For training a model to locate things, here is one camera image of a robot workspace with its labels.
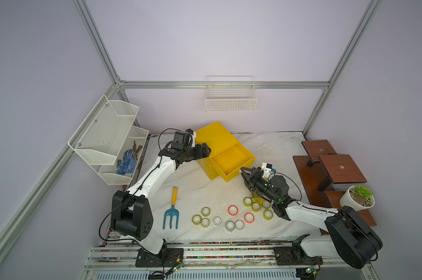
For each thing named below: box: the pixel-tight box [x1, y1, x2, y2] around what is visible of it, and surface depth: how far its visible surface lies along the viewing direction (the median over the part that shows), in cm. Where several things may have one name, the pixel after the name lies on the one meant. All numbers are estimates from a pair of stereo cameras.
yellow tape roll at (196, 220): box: [191, 214, 202, 226], surface depth 85 cm
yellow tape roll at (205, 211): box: [201, 206, 211, 217], surface depth 88 cm
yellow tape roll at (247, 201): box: [242, 196, 253, 208], surface depth 91 cm
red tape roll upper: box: [227, 205, 239, 217], surface depth 88 cm
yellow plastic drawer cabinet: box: [195, 121, 254, 183], surface depth 89 cm
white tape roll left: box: [213, 215, 223, 226], surface depth 86 cm
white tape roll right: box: [234, 219, 245, 231], surface depth 84 cm
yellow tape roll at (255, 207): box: [250, 201, 262, 213], surface depth 90 cm
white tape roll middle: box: [224, 220, 235, 231], surface depth 84 cm
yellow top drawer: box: [210, 142, 256, 183], surface depth 88 cm
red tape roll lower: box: [243, 212, 256, 224], surface depth 86 cm
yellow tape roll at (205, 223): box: [200, 217, 210, 229], surface depth 85 cm
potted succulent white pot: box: [339, 184, 375, 212], surface depth 67 cm
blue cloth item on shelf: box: [116, 149, 136, 175], surface depth 89 cm
